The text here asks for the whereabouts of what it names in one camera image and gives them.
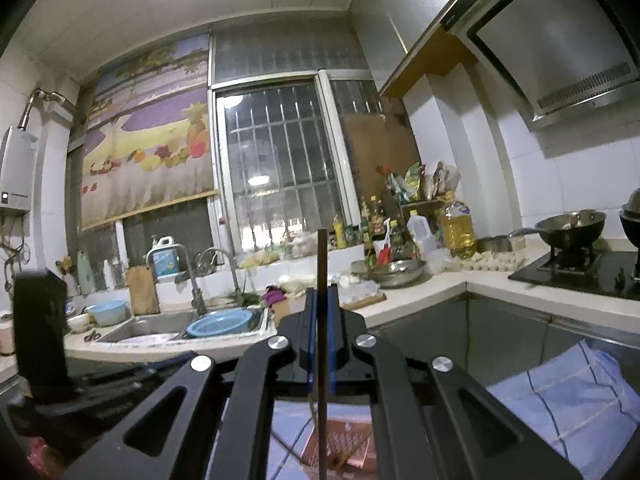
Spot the dark brown chopstick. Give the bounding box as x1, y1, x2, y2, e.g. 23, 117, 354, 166
316, 229, 329, 480

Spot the chrome kitchen faucet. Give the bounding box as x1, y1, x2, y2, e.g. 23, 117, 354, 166
145, 240, 206, 316

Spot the blue plastic basin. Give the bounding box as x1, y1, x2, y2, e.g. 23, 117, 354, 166
186, 308, 253, 338

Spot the pink perforated plastic basket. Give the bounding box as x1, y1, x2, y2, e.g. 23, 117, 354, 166
326, 418, 376, 472

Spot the stainless steel bowl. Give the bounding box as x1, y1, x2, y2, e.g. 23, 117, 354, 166
350, 259, 426, 288

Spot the light blue plastic bowl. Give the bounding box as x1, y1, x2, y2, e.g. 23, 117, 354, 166
86, 300, 128, 327

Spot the stainless steel sink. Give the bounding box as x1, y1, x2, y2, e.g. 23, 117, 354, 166
98, 306, 270, 346

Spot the wooden cutting board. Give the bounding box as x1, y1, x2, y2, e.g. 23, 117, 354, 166
126, 266, 160, 316

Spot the white plastic jug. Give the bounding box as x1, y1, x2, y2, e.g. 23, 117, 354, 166
407, 209, 437, 260

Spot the blue detergent jug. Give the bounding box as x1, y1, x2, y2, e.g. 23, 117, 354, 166
149, 235, 180, 278

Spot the egg tray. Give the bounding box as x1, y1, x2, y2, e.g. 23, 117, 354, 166
462, 252, 525, 272

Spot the yellow cooking oil bottle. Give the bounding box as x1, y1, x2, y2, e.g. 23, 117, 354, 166
439, 191, 476, 260

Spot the black gas stove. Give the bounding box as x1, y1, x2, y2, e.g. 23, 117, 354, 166
509, 248, 639, 301

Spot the blue striped cloth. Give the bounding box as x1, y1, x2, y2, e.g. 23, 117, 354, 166
267, 341, 639, 479

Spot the black wok on stove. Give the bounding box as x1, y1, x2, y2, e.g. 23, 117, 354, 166
509, 209, 606, 250

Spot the white water heater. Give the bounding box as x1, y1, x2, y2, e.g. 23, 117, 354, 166
0, 127, 37, 212

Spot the fruit pattern roller blind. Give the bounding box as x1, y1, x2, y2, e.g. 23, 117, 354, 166
79, 34, 216, 230

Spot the black pot with lid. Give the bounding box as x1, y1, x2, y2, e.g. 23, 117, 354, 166
620, 205, 640, 249

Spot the steel range hood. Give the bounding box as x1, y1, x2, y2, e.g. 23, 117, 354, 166
440, 0, 639, 130

